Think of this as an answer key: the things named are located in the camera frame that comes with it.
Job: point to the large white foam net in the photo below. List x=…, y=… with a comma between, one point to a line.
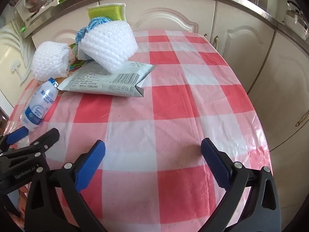
x=108, y=46

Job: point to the red checked tablecloth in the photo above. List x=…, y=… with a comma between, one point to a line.
x=169, y=125

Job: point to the steel kettle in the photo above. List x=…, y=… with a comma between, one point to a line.
x=295, y=19

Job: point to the white cabinet door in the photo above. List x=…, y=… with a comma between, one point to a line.
x=284, y=89
x=169, y=12
x=60, y=29
x=241, y=41

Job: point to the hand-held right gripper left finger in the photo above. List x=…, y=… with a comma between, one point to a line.
x=91, y=164

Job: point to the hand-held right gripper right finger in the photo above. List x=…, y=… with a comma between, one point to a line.
x=216, y=164

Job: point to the white plastic bottle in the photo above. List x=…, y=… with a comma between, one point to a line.
x=36, y=106

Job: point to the grey white packet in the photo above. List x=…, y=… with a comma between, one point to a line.
x=103, y=82

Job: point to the beige door white pattern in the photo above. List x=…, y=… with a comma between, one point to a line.
x=14, y=53

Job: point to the blue foam net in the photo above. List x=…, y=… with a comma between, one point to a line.
x=84, y=31

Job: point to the green clip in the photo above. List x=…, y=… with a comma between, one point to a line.
x=23, y=29

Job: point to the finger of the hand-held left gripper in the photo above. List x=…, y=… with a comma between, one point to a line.
x=47, y=140
x=17, y=135

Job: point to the green scouring cloth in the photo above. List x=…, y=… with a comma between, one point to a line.
x=106, y=12

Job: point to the small white foam net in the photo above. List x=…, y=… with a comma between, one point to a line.
x=48, y=61

